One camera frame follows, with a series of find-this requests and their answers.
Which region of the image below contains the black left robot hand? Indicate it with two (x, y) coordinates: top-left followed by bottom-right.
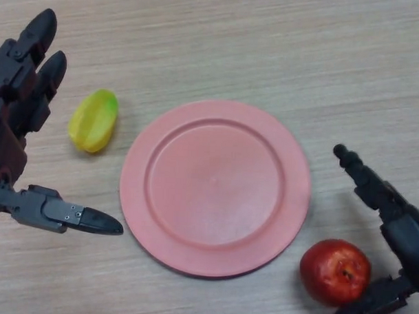
(0, 6), (132, 237)

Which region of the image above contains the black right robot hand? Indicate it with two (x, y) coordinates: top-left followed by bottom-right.
(327, 143), (419, 314)

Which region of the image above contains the red apple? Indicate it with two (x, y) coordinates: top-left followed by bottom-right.
(298, 238), (373, 310)

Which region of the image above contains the pink round plate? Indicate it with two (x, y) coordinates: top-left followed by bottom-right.
(116, 96), (314, 282)

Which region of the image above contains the yellow green starfruit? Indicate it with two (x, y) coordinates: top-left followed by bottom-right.
(67, 87), (120, 155)

